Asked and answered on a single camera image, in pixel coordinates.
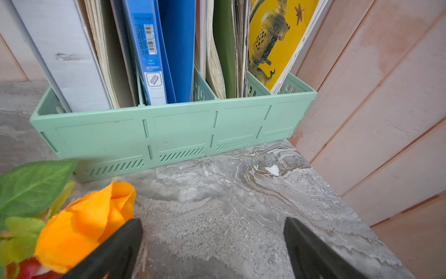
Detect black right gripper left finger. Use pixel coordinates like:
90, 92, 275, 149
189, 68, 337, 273
62, 219, 144, 279

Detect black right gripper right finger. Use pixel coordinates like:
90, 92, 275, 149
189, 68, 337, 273
283, 217, 366, 279

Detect orange rose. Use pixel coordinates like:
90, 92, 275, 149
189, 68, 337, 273
34, 180, 136, 274

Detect pink rose bud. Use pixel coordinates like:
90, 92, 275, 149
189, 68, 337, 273
1, 258, 62, 279

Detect mint green file organizer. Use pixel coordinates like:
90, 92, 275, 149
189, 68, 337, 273
30, 74, 317, 183

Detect blue folder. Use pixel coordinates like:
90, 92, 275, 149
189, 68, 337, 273
123, 1, 196, 105

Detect yellow cover magazine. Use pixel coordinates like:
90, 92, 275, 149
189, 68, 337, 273
248, 0, 332, 94

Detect white book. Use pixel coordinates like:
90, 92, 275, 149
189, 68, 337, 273
3, 1, 112, 112

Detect green thin book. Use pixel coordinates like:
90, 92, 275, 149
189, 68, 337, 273
213, 0, 236, 98

